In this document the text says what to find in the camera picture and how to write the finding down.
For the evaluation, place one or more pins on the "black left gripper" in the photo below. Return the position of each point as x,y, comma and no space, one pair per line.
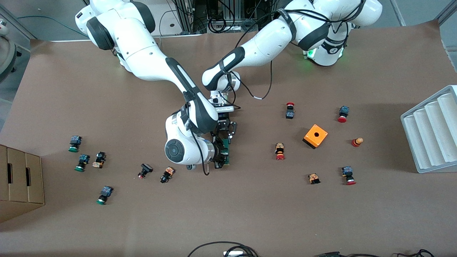
223,126

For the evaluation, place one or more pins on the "red button orange contact block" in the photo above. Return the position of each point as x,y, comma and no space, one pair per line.
279,148

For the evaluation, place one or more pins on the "brown cardboard box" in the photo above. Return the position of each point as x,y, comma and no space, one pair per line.
21,178

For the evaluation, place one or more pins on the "red button blue contact block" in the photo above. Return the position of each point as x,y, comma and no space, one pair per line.
290,114
347,171
343,111

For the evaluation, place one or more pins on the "white mounting plate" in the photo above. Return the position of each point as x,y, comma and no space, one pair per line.
167,16

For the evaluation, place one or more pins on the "white slotted tray rack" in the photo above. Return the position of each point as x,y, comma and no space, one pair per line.
428,135

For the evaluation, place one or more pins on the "red yellow button head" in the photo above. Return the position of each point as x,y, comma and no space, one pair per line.
357,142

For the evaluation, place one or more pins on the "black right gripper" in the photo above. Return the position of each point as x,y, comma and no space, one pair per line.
218,152

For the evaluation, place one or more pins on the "aluminium equipment rack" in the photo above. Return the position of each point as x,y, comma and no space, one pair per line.
189,14

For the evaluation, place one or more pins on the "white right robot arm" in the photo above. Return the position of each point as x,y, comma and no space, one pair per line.
142,53

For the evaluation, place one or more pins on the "green load switch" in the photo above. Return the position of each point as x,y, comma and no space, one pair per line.
227,150

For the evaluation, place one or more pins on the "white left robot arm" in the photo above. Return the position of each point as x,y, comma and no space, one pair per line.
264,46

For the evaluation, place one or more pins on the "grey round stand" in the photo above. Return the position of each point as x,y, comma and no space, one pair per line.
7,57

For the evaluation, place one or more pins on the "green button blue contact block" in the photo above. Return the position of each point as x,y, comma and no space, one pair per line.
75,141
84,159
106,191

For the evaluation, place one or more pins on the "orange button enclosure box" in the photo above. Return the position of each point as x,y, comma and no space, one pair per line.
310,137

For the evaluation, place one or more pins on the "aluminium profile bar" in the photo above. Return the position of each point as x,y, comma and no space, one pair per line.
448,10
397,10

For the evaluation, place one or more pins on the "white power strip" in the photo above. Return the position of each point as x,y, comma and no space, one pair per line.
234,253

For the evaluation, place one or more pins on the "black button orange contact block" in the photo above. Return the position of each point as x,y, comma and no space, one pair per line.
167,174

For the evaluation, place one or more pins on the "black square button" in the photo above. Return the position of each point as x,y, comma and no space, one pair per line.
146,167

